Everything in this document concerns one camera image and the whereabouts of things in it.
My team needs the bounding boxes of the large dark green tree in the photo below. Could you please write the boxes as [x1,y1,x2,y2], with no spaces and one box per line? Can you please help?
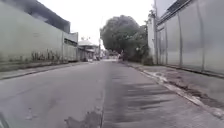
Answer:
[99,14,154,66]

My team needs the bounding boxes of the tall grey panelled wall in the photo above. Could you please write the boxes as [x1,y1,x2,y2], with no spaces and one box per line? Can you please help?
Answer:
[146,0,224,76]

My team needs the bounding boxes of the long pale green wall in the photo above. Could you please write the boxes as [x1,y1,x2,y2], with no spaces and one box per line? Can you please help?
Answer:
[0,1,80,72]

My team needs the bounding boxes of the low building with roof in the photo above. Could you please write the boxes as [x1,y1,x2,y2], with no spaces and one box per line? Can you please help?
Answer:
[77,39,101,62]

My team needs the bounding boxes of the grey concrete sidewalk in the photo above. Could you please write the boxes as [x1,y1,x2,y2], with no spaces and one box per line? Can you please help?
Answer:
[123,61,224,111]
[0,61,90,81]

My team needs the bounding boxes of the pale concrete kerb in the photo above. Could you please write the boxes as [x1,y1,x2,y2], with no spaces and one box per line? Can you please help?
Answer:
[121,61,224,120]

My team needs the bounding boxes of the dark building behind wall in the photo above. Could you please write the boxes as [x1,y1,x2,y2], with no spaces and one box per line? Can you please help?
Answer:
[3,0,72,34]

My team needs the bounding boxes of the grey asphalt road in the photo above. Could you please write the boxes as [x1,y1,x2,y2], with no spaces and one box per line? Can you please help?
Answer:
[0,59,224,128]

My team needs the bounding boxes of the weeds along wall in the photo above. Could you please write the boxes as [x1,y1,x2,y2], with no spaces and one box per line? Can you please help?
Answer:
[9,49,64,65]

